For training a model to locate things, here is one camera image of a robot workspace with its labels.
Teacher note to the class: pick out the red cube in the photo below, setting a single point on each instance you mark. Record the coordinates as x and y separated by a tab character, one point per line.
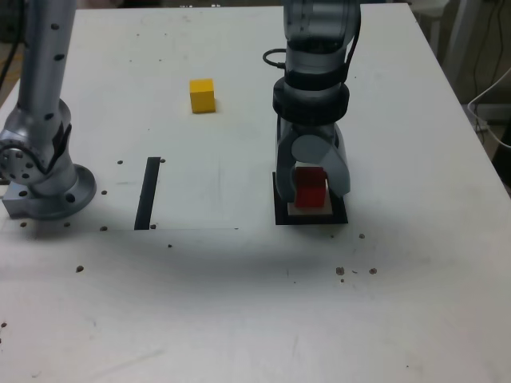
309	191

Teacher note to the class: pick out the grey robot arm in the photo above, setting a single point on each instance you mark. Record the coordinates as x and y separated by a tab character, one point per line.
44	80

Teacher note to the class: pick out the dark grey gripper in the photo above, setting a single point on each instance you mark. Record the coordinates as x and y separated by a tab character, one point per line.
317	129

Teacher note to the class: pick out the black tape strip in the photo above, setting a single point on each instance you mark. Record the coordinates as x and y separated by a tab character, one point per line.
147	195

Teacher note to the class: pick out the black tape square outline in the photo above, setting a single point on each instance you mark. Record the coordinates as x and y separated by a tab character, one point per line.
311	220

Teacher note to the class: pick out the yellow cube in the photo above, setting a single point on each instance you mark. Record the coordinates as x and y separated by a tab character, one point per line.
203	97

